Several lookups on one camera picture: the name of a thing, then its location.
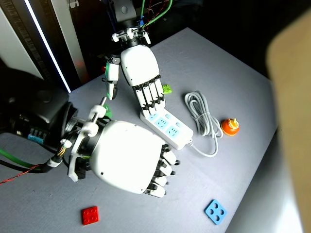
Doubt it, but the white power strip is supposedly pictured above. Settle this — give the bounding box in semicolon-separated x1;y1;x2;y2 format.
139;109;194;150

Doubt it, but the red toy brick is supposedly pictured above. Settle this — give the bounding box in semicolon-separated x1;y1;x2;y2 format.
81;206;100;226

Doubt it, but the grey power strip cord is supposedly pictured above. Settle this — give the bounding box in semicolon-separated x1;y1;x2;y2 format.
184;90;224;158

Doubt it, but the grey white panel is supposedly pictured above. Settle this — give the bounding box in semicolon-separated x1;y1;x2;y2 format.
0;0;44;81

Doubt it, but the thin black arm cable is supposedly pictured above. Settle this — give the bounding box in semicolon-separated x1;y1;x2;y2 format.
0;159;53;173

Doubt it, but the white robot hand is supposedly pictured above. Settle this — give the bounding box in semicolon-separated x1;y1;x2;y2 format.
89;119;181;199
103;45;169;118

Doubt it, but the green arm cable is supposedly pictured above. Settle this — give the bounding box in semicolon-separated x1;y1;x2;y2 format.
139;0;173;29
0;148;49;173

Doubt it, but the grey table cloth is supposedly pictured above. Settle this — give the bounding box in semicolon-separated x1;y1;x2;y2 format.
0;27;304;233

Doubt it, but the white cord tie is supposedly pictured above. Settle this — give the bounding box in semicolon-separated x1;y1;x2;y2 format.
193;112;210;122

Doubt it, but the red twisted wire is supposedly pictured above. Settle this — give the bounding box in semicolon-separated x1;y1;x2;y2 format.
0;164;41;186
145;0;171;16

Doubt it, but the orange toy cake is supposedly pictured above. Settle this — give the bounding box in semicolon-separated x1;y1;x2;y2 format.
220;118;241;136

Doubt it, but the green number block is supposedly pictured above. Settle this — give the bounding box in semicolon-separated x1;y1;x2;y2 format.
103;104;113;119

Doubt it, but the white light strip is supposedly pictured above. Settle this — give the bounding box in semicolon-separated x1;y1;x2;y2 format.
23;0;72;94

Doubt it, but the blue four-hole block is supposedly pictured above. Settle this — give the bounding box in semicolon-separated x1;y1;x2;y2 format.
204;199;228;225

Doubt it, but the white post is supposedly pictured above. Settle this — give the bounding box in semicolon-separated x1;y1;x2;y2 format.
50;0;89;84

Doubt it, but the blurred beige board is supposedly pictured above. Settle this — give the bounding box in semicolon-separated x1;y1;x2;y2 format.
266;7;311;233

